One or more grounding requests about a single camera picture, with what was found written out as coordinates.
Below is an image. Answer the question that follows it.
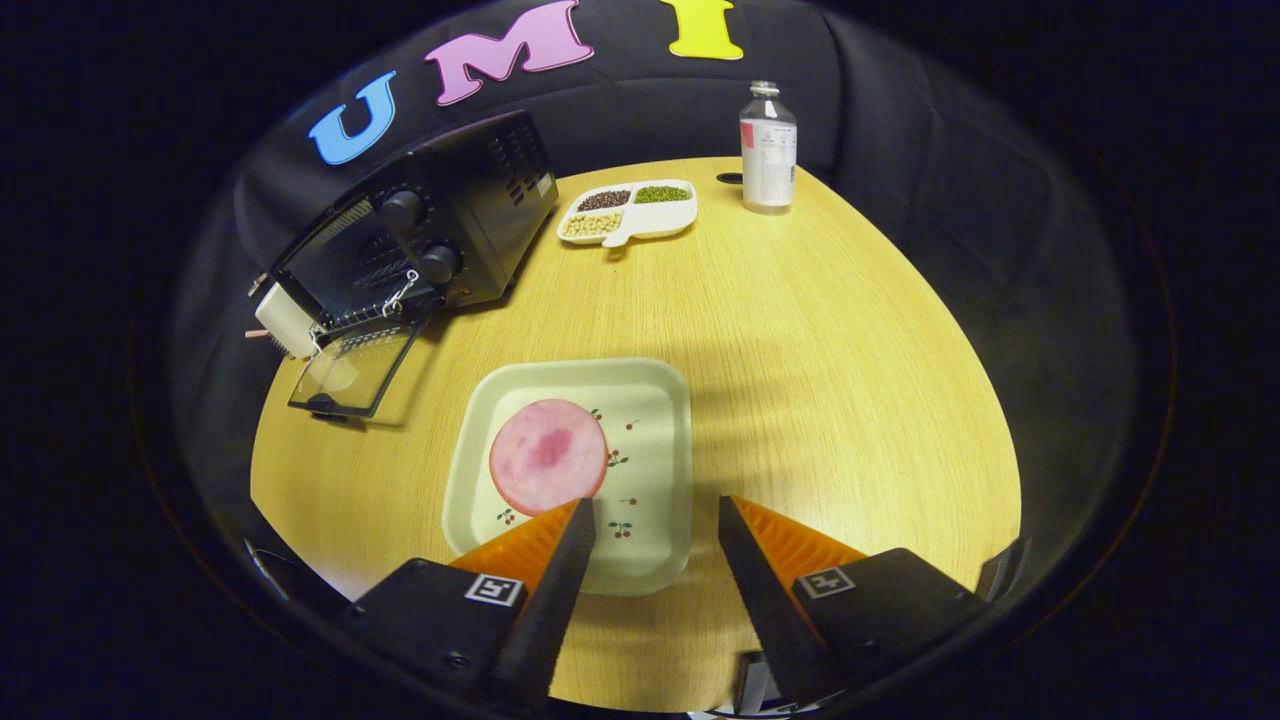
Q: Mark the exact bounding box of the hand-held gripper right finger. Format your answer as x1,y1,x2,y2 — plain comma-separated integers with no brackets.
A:
717,494,991,706

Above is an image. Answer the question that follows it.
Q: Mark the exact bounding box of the white divided bean tray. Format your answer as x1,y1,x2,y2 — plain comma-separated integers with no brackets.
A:
556,179,699,249

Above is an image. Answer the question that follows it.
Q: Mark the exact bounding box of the black toaster oven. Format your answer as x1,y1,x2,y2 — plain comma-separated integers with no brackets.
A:
248,108,561,421

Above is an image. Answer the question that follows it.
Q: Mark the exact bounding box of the cream cherry print plate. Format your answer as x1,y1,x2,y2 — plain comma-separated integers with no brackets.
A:
442,357,694,598

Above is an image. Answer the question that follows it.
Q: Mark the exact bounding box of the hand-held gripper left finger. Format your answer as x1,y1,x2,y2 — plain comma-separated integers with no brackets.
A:
335,497,598,706

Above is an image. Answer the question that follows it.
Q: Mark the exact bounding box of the clear plastic bottle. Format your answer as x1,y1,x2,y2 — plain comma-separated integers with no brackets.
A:
739,80,799,216

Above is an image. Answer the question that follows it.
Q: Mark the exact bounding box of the white bread toaster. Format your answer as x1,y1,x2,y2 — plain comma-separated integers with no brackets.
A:
253,282,321,359

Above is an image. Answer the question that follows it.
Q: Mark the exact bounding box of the pink ham slice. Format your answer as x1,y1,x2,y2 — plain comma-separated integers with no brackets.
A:
488,399,609,518

